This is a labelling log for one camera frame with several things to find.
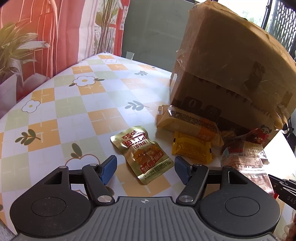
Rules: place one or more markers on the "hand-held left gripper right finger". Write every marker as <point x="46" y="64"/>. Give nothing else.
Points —
<point x="182" y="172"/>

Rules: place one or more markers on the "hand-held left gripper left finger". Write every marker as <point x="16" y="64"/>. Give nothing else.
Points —
<point x="108" y="169"/>

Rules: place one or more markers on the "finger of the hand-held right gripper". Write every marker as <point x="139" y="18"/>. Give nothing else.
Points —
<point x="276" y="183"/>

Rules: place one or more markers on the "clear cracker packet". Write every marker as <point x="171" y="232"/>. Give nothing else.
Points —
<point x="249" y="173"/>

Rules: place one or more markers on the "gold foil snack packet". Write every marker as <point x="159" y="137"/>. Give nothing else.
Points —
<point x="141" y="150"/>

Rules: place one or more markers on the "brown cardboard box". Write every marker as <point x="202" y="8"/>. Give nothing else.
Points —
<point x="231" y="58"/>

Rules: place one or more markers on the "person's right hand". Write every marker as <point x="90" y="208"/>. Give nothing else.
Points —
<point x="291" y="231"/>

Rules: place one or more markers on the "small yellow snack packet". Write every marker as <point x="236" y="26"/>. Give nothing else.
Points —
<point x="192" y="148"/>

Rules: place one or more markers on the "clear printed snack packet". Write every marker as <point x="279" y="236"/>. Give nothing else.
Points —
<point x="249" y="150"/>

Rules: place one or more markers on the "small red snack packet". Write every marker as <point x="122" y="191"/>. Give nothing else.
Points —
<point x="260" y="138"/>

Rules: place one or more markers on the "orange wrapped cracker pack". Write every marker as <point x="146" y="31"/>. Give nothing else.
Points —
<point x="185" y="121"/>

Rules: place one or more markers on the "checked floral tablecloth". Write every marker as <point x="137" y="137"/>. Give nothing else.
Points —
<point x="69" y="111"/>

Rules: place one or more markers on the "white plastic container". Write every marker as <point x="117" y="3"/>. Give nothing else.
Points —
<point x="129" y="55"/>

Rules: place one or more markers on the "printed backdrop cloth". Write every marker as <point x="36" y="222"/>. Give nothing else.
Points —
<point x="57" y="27"/>

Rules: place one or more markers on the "black window grille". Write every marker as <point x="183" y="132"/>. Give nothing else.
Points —
<point x="284" y="20"/>

